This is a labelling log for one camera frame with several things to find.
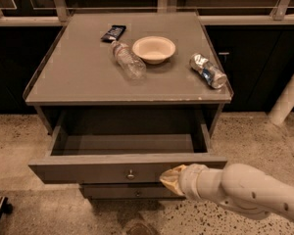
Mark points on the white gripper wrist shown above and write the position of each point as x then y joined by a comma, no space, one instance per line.
192,180

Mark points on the clear plastic water bottle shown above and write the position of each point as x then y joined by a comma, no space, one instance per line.
133,67

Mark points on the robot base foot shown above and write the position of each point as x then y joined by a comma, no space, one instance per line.
139,229

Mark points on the crushed silver blue can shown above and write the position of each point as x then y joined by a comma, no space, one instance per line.
212,74

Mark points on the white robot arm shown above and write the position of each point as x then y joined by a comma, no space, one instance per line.
239,188

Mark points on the grey drawer cabinet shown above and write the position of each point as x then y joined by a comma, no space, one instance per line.
82,89

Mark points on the white paper bowl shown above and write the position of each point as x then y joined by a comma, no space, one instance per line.
153,50

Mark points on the grey bottom drawer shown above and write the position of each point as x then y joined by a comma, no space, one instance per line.
127,191

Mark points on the grey drawer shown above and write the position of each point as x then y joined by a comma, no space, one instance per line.
127,191
119,159

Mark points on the dark blue snack packet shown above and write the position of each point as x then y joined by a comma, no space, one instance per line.
114,33

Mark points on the white diagonal post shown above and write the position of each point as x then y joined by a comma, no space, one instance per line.
283,105

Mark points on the grey top drawer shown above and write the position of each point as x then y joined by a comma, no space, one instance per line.
119,159

